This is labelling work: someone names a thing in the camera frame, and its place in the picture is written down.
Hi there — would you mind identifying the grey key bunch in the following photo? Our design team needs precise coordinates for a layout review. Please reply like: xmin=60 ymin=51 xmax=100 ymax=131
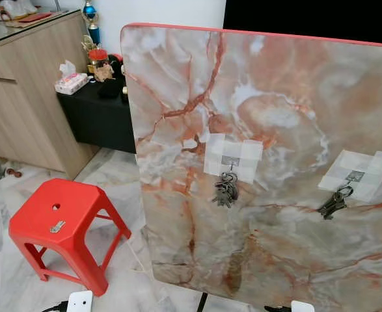
xmin=211 ymin=170 xmax=241 ymax=209

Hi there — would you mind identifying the red plastic stool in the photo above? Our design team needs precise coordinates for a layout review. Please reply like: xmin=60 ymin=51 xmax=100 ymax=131
xmin=8 ymin=178 xmax=132 ymax=297

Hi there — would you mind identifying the single silver key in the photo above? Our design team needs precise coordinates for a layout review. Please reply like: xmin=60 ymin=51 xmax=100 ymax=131
xmin=49 ymin=220 xmax=67 ymax=234

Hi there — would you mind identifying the black low console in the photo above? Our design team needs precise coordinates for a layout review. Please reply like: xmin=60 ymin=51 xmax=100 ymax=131
xmin=56 ymin=81 xmax=137 ymax=155

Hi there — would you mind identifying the pale seated figurine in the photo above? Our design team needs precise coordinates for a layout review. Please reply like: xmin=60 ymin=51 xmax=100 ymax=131
xmin=0 ymin=0 xmax=39 ymax=21

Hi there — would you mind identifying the pink white tissue pack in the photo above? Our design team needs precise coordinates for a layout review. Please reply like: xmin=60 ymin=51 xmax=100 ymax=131
xmin=54 ymin=60 xmax=90 ymax=96

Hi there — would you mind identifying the clear adhesive wall hook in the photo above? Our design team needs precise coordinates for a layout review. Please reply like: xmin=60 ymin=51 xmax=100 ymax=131
xmin=318 ymin=150 xmax=382 ymax=203
xmin=203 ymin=133 xmax=265 ymax=185

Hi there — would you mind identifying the dark key bunch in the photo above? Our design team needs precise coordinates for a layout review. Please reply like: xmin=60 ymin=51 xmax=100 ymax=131
xmin=317 ymin=185 xmax=355 ymax=220

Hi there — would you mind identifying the flat red tray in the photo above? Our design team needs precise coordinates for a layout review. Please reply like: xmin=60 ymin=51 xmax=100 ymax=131
xmin=18 ymin=11 xmax=55 ymax=24

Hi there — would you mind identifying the blue gold trophy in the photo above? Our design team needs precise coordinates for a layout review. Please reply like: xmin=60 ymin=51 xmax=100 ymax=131
xmin=81 ymin=0 xmax=102 ymax=54

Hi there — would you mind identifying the black television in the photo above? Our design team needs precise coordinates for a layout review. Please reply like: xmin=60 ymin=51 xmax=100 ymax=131
xmin=223 ymin=0 xmax=382 ymax=47

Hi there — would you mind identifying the marble-patterned red-edged board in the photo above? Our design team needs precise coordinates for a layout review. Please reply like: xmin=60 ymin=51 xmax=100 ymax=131
xmin=120 ymin=22 xmax=382 ymax=312

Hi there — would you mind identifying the light wood cabinet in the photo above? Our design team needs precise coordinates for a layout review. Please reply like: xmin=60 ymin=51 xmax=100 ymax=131
xmin=0 ymin=9 xmax=101 ymax=180

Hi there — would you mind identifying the clear snack jar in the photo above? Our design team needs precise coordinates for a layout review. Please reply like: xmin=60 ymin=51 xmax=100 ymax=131
xmin=87 ymin=48 xmax=113 ymax=84

